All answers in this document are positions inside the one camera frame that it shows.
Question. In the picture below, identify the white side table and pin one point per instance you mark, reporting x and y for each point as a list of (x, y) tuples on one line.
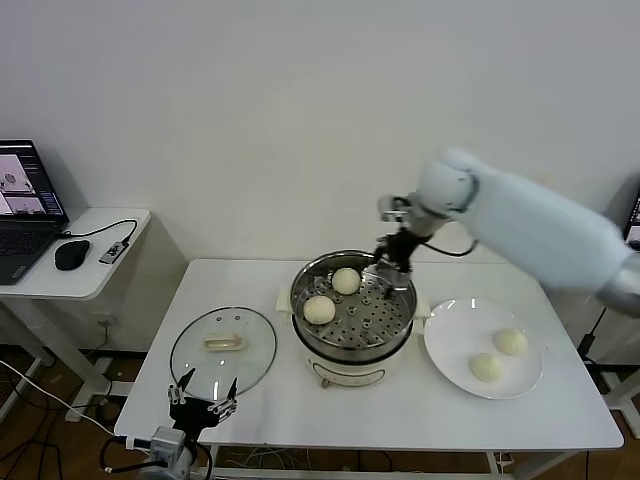
[(100, 280)]

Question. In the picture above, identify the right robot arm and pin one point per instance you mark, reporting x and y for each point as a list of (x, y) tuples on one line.
[(525, 220)]

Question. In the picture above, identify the white steamed baozi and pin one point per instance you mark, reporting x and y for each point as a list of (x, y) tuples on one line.
[(319, 310), (346, 281), (510, 342), (485, 367)]

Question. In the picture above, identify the grey usb hub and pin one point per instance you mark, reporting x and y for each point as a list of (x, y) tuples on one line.
[(112, 253)]

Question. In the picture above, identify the white wall socket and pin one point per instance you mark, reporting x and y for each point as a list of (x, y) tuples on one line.
[(103, 319)]

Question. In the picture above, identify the steel steamer basket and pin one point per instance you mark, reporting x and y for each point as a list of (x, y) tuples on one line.
[(370, 320)]

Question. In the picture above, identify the black power adapter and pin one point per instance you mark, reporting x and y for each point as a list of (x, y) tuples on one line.
[(586, 344)]

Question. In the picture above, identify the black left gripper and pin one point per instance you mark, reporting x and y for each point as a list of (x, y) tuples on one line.
[(192, 415)]

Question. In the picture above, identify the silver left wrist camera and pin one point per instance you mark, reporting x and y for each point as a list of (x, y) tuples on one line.
[(167, 442)]

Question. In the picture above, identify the glass pot lid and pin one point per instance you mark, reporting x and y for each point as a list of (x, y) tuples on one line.
[(250, 350)]

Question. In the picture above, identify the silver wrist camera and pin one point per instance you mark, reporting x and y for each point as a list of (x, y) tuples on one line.
[(167, 442), (390, 210)]

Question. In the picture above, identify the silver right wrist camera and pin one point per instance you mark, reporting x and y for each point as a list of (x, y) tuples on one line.
[(390, 210)]

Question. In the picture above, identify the dark laptop with lit screen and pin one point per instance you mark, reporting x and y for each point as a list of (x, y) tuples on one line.
[(634, 225)]

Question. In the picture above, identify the black computer mouse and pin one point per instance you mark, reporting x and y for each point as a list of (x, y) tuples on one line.
[(72, 255)]

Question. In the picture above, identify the black open laptop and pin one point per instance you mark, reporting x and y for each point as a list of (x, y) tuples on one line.
[(20, 240)]

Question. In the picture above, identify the white round plate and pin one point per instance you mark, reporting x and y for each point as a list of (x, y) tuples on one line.
[(460, 340)]

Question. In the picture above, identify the white main table frame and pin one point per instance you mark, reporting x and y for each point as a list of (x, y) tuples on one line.
[(492, 462)]

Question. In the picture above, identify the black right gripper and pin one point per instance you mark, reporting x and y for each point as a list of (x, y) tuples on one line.
[(400, 252)]

